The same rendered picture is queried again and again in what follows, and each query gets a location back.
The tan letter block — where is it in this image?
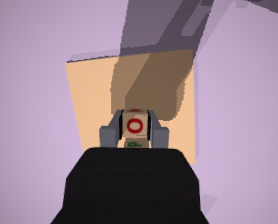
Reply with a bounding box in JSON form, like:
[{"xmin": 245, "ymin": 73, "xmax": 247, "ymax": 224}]
[
  {"xmin": 123, "ymin": 140, "xmax": 146, "ymax": 148},
  {"xmin": 122, "ymin": 108, "xmax": 148, "ymax": 138}
]

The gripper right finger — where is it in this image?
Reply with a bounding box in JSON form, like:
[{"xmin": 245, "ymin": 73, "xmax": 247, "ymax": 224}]
[{"xmin": 147, "ymin": 110, "xmax": 170, "ymax": 148}]

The peach flat mat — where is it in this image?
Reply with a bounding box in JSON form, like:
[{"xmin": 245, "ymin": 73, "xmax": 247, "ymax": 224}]
[{"xmin": 65, "ymin": 49, "xmax": 195, "ymax": 164}]

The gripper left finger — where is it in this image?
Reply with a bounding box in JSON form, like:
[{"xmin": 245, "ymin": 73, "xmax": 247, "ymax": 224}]
[{"xmin": 99, "ymin": 109, "xmax": 124, "ymax": 147}]

